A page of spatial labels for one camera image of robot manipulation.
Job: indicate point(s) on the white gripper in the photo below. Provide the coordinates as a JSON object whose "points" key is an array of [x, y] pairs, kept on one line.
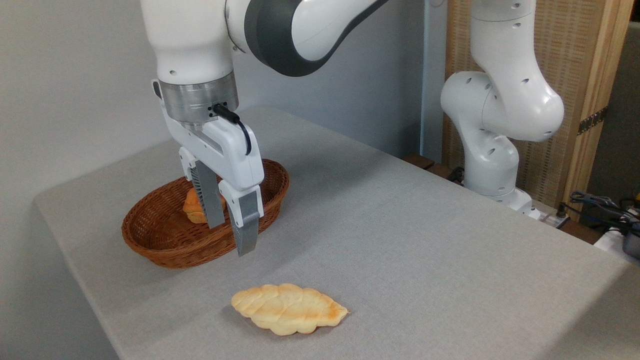
{"points": [[235, 150]]}

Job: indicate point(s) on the leaf-shaped bread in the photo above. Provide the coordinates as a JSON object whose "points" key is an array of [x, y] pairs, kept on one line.
{"points": [[290, 307]]}

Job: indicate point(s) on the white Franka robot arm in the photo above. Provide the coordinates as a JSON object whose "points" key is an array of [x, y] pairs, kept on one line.
{"points": [[500, 100]]}

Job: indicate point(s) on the small round bread roll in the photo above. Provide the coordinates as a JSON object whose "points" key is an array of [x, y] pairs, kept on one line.
{"points": [[194, 209]]}

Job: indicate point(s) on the brown wicker basket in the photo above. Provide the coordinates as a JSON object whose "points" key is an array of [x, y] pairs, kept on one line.
{"points": [[165, 240]]}

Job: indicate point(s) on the grey tablecloth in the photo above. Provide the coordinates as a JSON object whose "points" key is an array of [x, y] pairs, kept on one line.
{"points": [[400, 240]]}

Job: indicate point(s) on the metal screen hinge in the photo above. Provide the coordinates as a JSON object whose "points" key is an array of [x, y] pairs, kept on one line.
{"points": [[592, 121]]}

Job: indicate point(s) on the grey round device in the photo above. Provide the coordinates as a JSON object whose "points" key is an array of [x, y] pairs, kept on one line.
{"points": [[632, 244]]}

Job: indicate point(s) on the bamboo screen with wood frame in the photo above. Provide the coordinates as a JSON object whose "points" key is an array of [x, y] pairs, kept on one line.
{"points": [[575, 55]]}

